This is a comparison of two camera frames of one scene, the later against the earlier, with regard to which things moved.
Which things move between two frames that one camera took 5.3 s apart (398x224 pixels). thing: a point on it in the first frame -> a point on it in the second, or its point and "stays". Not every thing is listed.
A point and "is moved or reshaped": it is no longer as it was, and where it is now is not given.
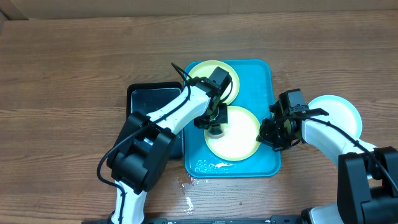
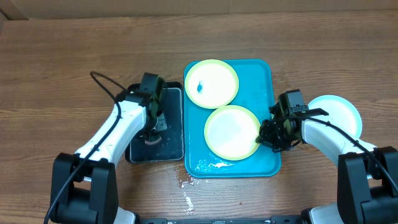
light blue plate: x=342 y=114 stays
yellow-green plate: x=240 y=141 stays
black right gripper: x=267 y=138 stays
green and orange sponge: x=216 y=132 is moved or reshaped
